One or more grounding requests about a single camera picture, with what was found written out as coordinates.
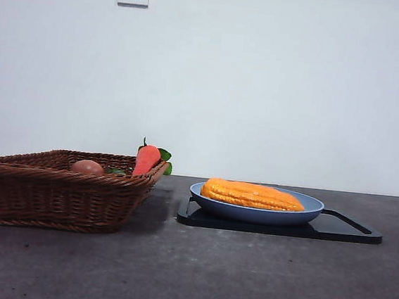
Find yellow corn cob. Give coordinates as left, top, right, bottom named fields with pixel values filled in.
left=199, top=177, right=307, bottom=214

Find blue round plate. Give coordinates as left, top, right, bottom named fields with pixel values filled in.
left=186, top=179, right=326, bottom=231

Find brown wicker basket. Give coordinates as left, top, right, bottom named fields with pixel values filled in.
left=0, top=143, right=170, bottom=241

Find orange toy carrot green leaves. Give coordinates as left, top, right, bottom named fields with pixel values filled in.
left=131, top=136, right=176, bottom=181

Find brown egg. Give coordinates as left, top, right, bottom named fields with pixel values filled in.
left=70, top=158, right=106, bottom=177

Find black tray with handle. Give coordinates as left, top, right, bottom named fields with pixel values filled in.
left=175, top=194, right=386, bottom=246

